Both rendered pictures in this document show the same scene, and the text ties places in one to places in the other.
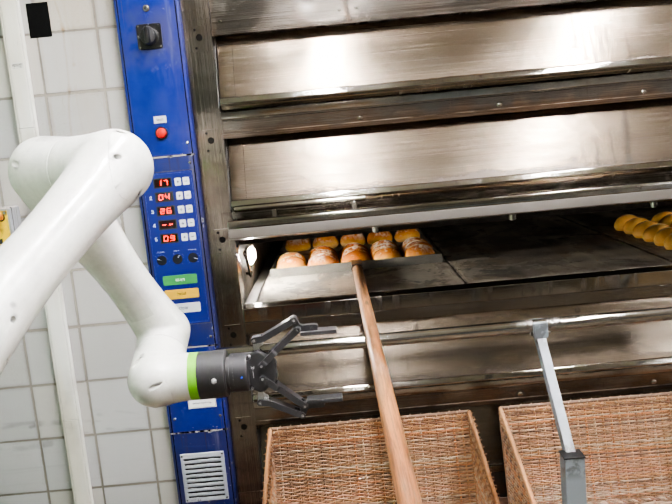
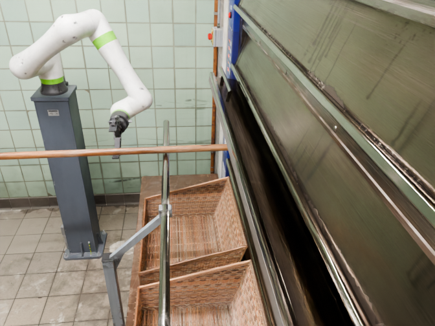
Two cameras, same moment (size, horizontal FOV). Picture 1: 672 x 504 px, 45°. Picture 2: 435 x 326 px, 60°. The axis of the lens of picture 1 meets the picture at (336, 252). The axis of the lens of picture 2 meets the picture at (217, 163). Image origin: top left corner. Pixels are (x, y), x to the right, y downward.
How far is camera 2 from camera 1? 232 cm
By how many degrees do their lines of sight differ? 79
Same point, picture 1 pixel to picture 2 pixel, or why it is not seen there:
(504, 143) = (283, 105)
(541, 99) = (297, 83)
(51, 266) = (33, 54)
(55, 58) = not seen: outside the picture
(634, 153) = (309, 183)
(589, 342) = not seen: hidden behind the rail
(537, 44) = (303, 28)
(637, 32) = (348, 53)
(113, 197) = (51, 39)
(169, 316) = (131, 94)
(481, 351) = not seen: hidden behind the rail
